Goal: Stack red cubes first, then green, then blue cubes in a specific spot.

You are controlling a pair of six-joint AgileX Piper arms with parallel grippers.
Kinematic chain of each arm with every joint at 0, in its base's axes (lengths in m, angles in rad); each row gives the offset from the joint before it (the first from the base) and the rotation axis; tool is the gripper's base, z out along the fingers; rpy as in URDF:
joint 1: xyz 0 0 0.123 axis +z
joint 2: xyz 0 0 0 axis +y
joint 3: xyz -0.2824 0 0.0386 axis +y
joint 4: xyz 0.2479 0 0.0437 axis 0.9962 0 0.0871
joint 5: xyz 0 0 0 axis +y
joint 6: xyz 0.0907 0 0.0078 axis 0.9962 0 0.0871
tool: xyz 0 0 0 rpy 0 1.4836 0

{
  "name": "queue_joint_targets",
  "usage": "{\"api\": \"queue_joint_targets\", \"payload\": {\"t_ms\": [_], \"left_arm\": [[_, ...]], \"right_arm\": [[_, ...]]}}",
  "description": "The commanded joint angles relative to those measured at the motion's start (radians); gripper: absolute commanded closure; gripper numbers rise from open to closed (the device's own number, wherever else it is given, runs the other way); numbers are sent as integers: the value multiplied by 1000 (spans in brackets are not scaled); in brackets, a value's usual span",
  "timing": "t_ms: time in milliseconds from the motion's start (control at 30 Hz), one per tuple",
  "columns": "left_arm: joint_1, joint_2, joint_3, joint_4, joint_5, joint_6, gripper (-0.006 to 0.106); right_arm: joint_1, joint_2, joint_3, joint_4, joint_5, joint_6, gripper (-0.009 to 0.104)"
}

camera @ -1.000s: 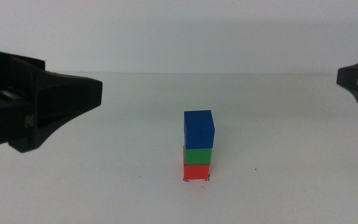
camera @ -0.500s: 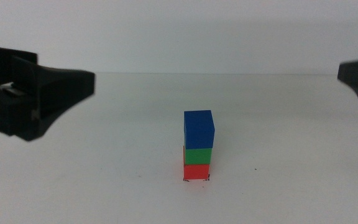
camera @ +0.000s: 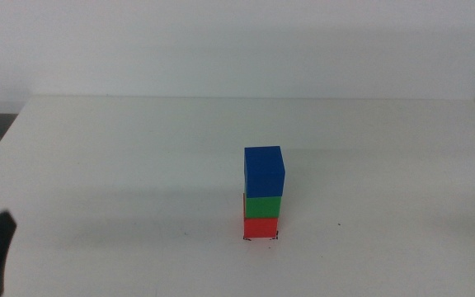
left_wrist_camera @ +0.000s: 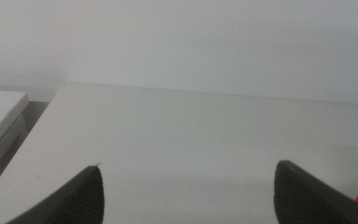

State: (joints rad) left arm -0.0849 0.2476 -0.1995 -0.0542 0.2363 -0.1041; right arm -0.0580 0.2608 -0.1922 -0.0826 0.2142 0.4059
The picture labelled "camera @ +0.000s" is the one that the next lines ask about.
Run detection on green cube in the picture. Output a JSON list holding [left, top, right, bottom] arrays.
[[244, 195, 283, 220]]

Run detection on red cube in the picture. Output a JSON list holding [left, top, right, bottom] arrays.
[[242, 192, 280, 240]]

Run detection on blue cube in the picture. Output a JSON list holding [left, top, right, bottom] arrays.
[[243, 145, 286, 199]]

